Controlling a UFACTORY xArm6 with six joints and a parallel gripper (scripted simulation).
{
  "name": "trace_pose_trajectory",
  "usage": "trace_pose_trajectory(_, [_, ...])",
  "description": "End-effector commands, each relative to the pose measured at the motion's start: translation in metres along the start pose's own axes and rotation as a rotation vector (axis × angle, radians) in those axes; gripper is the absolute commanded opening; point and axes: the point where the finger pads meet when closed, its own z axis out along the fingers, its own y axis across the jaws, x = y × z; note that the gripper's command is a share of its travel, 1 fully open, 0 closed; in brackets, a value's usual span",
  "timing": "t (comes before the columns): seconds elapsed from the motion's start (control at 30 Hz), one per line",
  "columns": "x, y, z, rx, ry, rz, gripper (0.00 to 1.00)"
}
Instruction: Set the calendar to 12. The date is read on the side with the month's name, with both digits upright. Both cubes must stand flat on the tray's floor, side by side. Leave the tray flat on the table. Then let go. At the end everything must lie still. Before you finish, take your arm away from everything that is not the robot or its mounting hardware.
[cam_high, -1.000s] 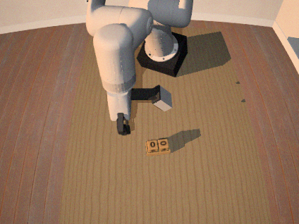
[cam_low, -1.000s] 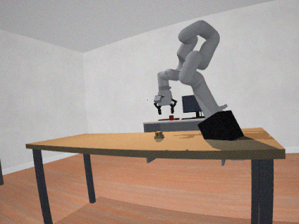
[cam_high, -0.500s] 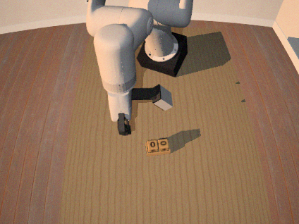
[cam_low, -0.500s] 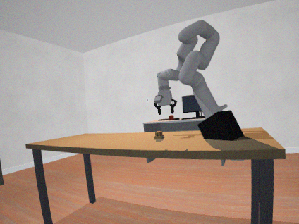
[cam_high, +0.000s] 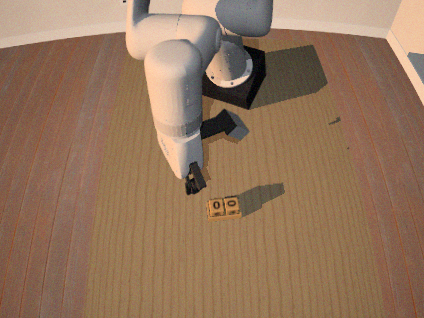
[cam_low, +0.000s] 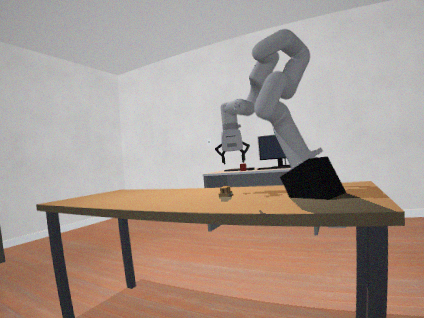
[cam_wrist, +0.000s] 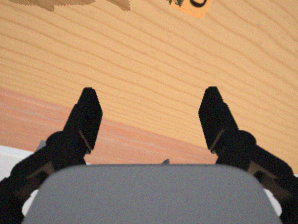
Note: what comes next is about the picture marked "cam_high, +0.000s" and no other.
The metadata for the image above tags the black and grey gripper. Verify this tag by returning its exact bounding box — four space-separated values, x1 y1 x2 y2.
155 122 207 195

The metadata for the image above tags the orange calendar cube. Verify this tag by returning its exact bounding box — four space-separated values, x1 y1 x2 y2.
209 199 224 217
224 197 239 215

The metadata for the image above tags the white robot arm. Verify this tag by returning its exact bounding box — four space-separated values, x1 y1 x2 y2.
126 0 273 140

